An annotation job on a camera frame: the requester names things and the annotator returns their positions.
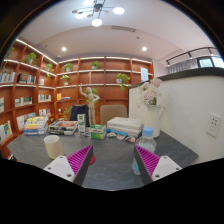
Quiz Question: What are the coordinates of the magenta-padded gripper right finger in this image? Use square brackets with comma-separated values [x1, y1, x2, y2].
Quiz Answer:
[133, 145, 183, 186]

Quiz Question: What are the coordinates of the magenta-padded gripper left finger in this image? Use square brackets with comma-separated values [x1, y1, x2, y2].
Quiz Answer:
[43, 144, 95, 187]

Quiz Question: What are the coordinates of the clear blue-capped water bottle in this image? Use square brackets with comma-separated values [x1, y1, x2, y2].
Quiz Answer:
[132, 126, 157, 176]

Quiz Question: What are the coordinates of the cream paper cup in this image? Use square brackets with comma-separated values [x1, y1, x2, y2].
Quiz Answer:
[43, 134, 65, 160]

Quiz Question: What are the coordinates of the tall white-green carton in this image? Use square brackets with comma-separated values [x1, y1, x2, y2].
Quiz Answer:
[76, 113, 87, 133]

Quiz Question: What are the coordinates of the colourful book stack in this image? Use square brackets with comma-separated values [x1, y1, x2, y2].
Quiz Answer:
[23, 115, 50, 136]

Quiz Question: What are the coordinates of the green tissue box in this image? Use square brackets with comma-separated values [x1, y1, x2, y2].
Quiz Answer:
[90, 124, 108, 141]

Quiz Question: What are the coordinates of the dark blue chair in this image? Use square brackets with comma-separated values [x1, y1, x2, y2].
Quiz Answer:
[69, 104, 90, 128]

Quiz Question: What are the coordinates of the wooden artist mannequin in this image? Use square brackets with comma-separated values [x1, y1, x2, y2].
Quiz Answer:
[78, 83, 101, 127]

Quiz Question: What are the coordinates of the pink and white flower bouquet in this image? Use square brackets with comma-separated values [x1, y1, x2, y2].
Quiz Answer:
[135, 77, 164, 108]

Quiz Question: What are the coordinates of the wooden shelf unit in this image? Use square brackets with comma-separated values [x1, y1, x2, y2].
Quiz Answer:
[0, 37, 155, 158]

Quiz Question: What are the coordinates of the branched ceiling lamp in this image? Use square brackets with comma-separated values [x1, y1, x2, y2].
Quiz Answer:
[71, 0, 126, 28]

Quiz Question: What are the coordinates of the white wall socket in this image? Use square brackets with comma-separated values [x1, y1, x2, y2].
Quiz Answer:
[205, 113, 222, 138]

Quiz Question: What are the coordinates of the black track light rail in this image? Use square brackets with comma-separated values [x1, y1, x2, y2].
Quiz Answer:
[165, 46, 219, 66]

